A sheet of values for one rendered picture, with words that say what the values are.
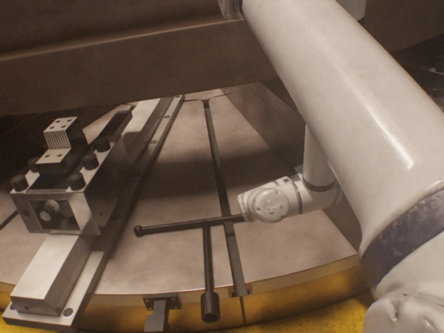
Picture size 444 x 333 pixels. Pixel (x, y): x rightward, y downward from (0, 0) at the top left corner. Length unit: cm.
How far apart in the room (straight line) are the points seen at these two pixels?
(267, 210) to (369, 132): 65
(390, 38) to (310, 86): 154
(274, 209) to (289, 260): 58
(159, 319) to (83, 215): 49
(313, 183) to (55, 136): 107
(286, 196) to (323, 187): 10
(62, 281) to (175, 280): 43
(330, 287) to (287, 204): 77
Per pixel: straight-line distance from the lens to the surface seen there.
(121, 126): 212
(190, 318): 164
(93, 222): 154
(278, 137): 202
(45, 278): 150
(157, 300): 148
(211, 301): 135
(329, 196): 101
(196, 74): 153
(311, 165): 93
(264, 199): 95
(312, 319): 172
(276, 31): 47
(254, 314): 166
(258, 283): 147
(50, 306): 146
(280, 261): 151
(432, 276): 26
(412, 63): 342
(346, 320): 173
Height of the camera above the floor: 142
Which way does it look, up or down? 31 degrees down
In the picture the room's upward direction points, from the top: 9 degrees counter-clockwise
